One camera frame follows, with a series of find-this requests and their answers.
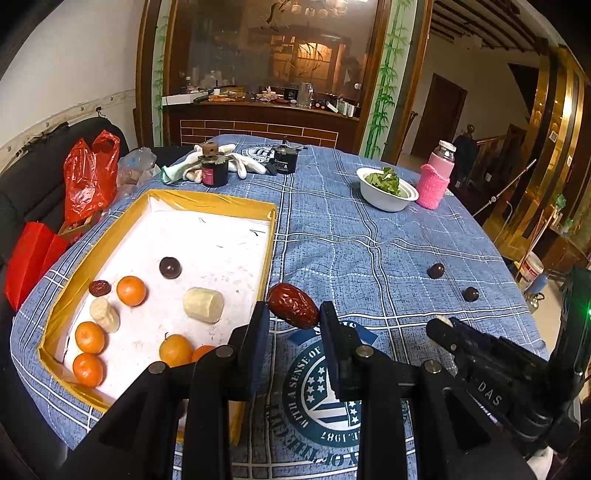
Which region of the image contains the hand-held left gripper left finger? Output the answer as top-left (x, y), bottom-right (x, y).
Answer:
top-left (60, 301), bottom-right (271, 480)

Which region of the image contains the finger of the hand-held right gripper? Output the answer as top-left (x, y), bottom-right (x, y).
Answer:
top-left (426, 316), bottom-right (518, 374)

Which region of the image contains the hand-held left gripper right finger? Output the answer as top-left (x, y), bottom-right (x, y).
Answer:
top-left (320, 301), bottom-right (527, 480)

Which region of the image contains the bright red date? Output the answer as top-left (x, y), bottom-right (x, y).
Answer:
top-left (268, 282), bottom-right (320, 329)

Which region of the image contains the large white sugarcane piece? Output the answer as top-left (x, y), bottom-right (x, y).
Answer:
top-left (182, 287), bottom-right (225, 324)

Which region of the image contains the large orange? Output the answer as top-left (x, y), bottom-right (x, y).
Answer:
top-left (159, 335), bottom-right (194, 368)

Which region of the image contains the yellow shallow cardboard box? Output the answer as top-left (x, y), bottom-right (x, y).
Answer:
top-left (37, 188), bottom-right (278, 446)

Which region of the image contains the steel kettle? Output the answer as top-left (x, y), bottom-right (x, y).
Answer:
top-left (524, 288), bottom-right (548, 315)

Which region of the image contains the white bucket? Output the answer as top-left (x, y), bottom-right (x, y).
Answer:
top-left (517, 251), bottom-right (546, 294)

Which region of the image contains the blue plaid tablecloth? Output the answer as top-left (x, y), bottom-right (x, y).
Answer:
top-left (10, 133), bottom-right (550, 480)

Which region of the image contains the pink bottle with knitted sleeve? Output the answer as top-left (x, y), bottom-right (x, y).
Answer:
top-left (417, 140), bottom-right (458, 210)

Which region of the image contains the white bowl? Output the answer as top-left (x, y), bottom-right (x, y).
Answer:
top-left (356, 167), bottom-right (419, 213)

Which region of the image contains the metal mop pole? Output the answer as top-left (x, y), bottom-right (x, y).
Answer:
top-left (473, 159), bottom-right (539, 215)

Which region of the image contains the green lettuce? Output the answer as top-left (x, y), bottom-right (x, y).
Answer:
top-left (365, 167), bottom-right (402, 195)

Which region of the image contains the black jar with cork lid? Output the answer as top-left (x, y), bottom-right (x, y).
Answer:
top-left (199, 142), bottom-right (230, 188)

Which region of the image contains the white glove with green cuff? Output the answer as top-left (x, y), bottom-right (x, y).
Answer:
top-left (161, 157), bottom-right (204, 185)

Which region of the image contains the wooden stair railing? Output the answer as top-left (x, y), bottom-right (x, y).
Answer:
top-left (475, 124), bottom-right (527, 185)

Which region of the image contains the clear plastic bag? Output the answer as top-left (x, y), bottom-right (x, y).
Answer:
top-left (117, 147), bottom-right (160, 188)

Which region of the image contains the wooden counter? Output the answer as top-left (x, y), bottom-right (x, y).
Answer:
top-left (164, 90), bottom-right (361, 148)

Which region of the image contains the brown wooden door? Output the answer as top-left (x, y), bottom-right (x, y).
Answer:
top-left (411, 73), bottom-right (467, 160)

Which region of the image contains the red plastic bag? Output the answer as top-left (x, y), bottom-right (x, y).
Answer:
top-left (64, 130), bottom-right (121, 227)

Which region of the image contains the red paper bag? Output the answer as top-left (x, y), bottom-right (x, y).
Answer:
top-left (4, 222), bottom-right (70, 312)

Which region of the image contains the black sofa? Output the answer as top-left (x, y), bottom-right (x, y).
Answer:
top-left (0, 115), bottom-right (134, 480)

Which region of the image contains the dark jacket on stair post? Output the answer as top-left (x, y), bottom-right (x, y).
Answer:
top-left (450, 124), bottom-right (478, 185)

